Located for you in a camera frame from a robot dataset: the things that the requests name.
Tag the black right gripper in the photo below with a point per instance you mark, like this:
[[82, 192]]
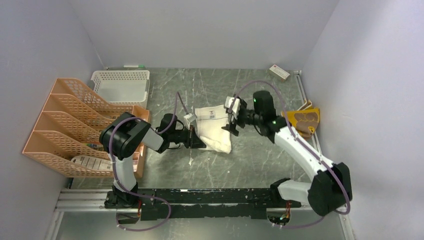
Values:
[[231, 127]]

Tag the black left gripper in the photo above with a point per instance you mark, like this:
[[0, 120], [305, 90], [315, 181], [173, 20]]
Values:
[[193, 141]]

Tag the white terry towel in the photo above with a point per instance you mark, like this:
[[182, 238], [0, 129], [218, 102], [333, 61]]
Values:
[[210, 121]]

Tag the yellow grey patterned towel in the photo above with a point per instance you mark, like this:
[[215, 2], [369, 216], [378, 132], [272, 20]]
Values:
[[305, 119]]

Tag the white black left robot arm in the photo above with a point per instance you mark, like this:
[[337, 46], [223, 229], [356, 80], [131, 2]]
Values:
[[126, 133]]

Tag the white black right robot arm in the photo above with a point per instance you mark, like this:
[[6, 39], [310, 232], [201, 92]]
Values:
[[330, 187]]

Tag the white red small box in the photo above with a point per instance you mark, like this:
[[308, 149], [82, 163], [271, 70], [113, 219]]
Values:
[[278, 72]]

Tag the white perforated plastic basket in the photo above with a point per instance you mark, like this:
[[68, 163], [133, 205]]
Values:
[[122, 87]]

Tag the white green marker pen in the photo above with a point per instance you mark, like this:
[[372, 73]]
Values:
[[135, 66]]

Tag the white packet in file rack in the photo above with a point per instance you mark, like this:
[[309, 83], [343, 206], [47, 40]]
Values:
[[93, 163]]

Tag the orange mesh file rack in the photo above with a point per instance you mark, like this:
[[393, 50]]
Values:
[[72, 117]]

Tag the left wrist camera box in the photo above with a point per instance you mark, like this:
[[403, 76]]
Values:
[[190, 120]]

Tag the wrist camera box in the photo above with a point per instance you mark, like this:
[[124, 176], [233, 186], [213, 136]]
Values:
[[190, 120], [232, 105]]

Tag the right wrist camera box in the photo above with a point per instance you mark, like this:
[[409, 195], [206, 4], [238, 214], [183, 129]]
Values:
[[232, 105]]

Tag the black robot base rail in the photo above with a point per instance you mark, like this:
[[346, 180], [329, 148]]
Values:
[[155, 204]]

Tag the aluminium frame rail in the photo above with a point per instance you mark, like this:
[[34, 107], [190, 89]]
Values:
[[92, 200]]

